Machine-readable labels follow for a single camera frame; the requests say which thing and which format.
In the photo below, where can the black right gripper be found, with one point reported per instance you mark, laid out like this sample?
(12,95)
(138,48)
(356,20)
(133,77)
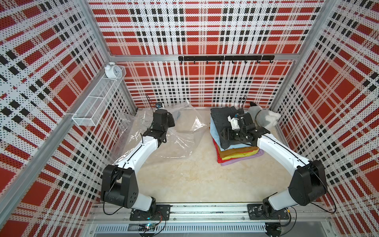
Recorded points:
(228,134)

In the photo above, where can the black wall hook rail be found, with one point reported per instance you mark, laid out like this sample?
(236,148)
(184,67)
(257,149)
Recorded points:
(227,58)

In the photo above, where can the brown trousers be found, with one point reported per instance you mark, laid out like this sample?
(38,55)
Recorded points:
(230,152)

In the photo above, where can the lime green trousers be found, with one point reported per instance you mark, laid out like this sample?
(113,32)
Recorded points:
(240,155)

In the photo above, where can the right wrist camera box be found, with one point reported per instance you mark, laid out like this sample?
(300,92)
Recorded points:
(234,123)

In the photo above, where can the light blue garment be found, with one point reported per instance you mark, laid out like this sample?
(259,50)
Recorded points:
(216,137)

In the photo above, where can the red trousers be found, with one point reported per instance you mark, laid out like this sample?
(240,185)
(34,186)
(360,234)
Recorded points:
(219,158)

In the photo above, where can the grey white plush toy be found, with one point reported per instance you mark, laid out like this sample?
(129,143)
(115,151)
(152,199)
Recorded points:
(263,117)

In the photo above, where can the clear plastic vacuum bag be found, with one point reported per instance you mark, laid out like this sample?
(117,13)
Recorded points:
(182,139)

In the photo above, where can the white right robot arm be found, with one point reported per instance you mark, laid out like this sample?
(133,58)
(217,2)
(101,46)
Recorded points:
(308,181)

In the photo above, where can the purple trousers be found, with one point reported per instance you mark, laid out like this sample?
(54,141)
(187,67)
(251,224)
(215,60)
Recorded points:
(232,161)

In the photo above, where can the white alarm clock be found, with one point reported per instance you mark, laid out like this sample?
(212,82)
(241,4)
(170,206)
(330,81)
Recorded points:
(113,71)

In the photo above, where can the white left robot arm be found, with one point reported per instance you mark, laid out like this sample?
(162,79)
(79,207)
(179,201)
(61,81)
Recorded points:
(119,181)

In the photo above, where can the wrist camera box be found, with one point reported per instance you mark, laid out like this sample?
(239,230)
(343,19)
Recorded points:
(159,105)
(234,123)

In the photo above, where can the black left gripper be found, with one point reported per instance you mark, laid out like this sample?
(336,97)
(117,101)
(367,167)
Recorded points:
(169,117)

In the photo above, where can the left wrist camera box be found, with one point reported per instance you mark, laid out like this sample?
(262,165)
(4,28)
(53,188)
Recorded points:
(159,105)

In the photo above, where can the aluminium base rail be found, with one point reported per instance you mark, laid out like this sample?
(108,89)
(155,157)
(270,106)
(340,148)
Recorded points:
(220,219)

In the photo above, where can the white wire wall shelf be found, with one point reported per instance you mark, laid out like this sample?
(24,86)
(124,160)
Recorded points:
(92,109)

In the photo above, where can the dark grey trousers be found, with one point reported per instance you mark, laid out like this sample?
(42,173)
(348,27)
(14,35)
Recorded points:
(218,114)

